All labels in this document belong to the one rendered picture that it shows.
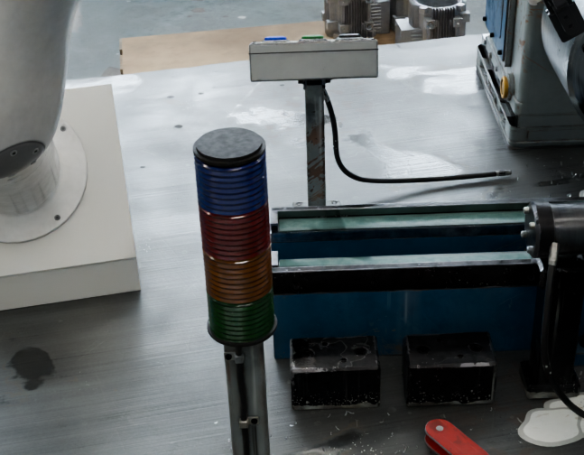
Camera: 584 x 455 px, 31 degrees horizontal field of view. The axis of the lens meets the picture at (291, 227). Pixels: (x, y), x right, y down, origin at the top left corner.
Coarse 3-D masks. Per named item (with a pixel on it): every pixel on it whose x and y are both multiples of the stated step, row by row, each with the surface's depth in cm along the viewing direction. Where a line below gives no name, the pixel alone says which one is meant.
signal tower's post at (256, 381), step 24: (216, 144) 87; (240, 144) 87; (264, 144) 88; (216, 336) 96; (264, 336) 96; (240, 360) 98; (240, 384) 99; (264, 384) 101; (240, 408) 102; (264, 408) 102; (240, 432) 103; (264, 432) 103
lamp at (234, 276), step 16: (208, 256) 91; (256, 256) 91; (208, 272) 93; (224, 272) 91; (240, 272) 91; (256, 272) 92; (272, 272) 94; (208, 288) 94; (224, 288) 92; (240, 288) 92; (256, 288) 92
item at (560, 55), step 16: (576, 0) 142; (544, 16) 152; (544, 32) 152; (544, 48) 155; (560, 48) 144; (576, 48) 139; (560, 64) 145; (576, 64) 140; (560, 80) 151; (576, 80) 141; (576, 96) 142
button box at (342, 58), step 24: (264, 48) 141; (288, 48) 141; (312, 48) 141; (336, 48) 141; (360, 48) 141; (264, 72) 141; (288, 72) 141; (312, 72) 141; (336, 72) 141; (360, 72) 141
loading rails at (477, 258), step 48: (288, 240) 132; (336, 240) 132; (384, 240) 132; (432, 240) 132; (480, 240) 133; (288, 288) 124; (336, 288) 124; (384, 288) 124; (432, 288) 124; (480, 288) 124; (528, 288) 124; (288, 336) 127; (336, 336) 127; (384, 336) 128; (528, 336) 128
